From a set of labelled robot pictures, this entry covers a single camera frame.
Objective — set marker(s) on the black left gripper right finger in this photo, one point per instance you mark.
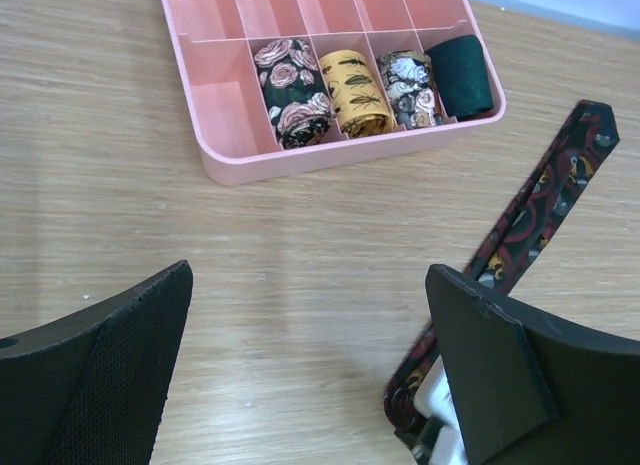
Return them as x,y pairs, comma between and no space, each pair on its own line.
530,387

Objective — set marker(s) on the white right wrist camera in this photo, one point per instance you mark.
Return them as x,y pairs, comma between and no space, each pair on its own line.
440,441

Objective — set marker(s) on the rolled yellow tie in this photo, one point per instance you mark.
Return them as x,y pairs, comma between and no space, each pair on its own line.
359,105

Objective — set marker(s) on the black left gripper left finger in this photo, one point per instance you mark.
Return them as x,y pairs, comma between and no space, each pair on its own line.
90,387

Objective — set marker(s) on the dark red patterned tie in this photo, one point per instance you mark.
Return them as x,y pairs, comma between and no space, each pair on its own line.
529,222

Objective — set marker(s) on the pink divided organizer tray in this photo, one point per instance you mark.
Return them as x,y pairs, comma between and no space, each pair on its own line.
214,43

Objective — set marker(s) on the rolled dark teal tie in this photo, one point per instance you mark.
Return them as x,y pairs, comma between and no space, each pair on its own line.
461,76

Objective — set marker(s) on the rolled white floral tie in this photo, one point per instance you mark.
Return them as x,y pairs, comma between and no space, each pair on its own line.
410,87

